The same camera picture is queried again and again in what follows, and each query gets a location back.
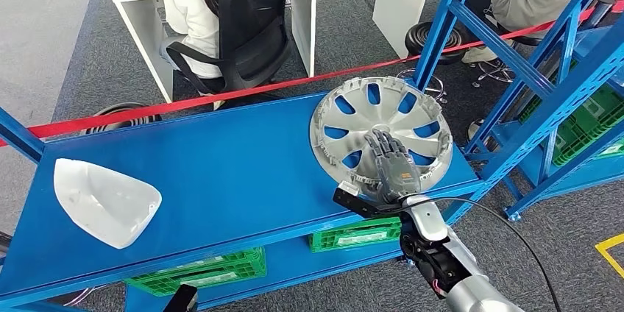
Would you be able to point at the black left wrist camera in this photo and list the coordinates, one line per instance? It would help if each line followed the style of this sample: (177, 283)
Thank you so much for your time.
(180, 300)

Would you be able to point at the green labelled plastic crate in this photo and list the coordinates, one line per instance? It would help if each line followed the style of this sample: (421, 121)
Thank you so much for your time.
(590, 115)
(570, 154)

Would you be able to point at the black belt stanchion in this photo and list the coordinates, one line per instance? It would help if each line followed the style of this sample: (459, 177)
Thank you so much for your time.
(599, 10)

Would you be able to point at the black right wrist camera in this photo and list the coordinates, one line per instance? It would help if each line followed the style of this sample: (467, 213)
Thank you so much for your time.
(361, 205)

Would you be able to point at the black office chair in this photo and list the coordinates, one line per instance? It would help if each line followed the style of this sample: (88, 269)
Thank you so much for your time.
(253, 22)

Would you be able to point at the yellow floor tape square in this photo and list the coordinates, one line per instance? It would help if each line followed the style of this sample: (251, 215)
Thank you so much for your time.
(604, 249)

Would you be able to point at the white desk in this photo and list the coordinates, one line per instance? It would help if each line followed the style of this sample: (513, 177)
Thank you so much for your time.
(141, 22)
(400, 2)

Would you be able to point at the open green plastic crate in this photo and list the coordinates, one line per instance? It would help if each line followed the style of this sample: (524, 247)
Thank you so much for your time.
(351, 236)

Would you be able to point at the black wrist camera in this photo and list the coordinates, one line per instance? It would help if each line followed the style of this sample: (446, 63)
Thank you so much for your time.
(361, 205)
(180, 300)

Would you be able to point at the silver wheel hubcap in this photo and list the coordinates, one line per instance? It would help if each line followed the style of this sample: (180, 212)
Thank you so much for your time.
(361, 124)

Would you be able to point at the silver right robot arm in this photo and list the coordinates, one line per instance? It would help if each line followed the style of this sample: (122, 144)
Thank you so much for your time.
(480, 297)

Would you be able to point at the red barrier belt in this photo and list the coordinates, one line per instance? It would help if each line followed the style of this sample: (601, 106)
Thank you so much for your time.
(146, 110)

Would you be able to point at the blue metal shelf rack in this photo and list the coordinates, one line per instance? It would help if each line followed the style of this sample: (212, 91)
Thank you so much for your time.
(234, 168)
(560, 175)

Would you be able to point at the folded green plastic crate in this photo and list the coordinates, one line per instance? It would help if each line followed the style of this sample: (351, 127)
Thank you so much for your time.
(244, 258)
(248, 283)

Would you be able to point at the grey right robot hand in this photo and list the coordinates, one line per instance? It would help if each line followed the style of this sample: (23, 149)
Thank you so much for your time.
(397, 173)

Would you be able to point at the white mirror cover shell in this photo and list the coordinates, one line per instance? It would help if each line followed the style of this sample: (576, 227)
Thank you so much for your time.
(102, 202)

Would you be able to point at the black stool chrome base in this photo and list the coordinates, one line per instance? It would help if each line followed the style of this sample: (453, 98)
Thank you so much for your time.
(424, 39)
(517, 37)

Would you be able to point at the chrome round stool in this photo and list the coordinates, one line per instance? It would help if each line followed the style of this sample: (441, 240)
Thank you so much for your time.
(475, 129)

